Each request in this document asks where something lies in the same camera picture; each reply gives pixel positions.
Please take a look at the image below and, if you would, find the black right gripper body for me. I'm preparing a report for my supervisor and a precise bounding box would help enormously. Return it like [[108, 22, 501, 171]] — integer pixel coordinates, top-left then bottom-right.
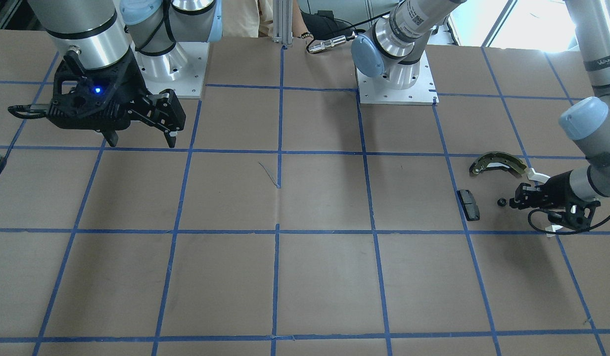
[[45, 49, 187, 134]]

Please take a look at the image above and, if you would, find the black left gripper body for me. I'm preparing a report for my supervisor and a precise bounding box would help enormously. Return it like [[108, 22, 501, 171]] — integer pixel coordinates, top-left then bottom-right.
[[529, 171, 601, 232]]

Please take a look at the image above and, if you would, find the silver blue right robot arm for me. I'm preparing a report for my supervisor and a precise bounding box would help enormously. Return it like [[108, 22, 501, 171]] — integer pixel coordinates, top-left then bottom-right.
[[8, 0, 223, 148]]

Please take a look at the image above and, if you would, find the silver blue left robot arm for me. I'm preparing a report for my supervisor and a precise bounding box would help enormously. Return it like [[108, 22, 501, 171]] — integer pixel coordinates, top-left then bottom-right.
[[351, 0, 610, 234]]

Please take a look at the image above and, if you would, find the olive curved brake shoe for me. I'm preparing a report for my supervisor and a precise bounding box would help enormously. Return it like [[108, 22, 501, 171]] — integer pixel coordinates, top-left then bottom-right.
[[469, 151, 528, 177]]

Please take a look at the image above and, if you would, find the black brake pad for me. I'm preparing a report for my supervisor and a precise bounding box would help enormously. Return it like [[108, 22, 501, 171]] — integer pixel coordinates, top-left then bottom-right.
[[457, 189, 480, 222]]

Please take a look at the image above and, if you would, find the person in beige shirt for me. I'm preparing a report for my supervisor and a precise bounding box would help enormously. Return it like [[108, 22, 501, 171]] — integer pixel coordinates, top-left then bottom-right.
[[221, 0, 335, 43]]

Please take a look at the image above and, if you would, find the white curved plastic bracket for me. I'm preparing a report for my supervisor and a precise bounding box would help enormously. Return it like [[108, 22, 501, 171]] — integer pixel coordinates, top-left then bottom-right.
[[524, 167, 563, 237]]

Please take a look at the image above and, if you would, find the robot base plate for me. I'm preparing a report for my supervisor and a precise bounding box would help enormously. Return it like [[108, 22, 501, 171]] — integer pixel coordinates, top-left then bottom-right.
[[135, 42, 210, 99], [355, 51, 440, 105]]

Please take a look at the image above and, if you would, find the aluminium frame post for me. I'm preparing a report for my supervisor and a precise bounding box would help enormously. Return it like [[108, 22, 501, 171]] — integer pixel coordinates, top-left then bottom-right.
[[272, 0, 293, 48]]

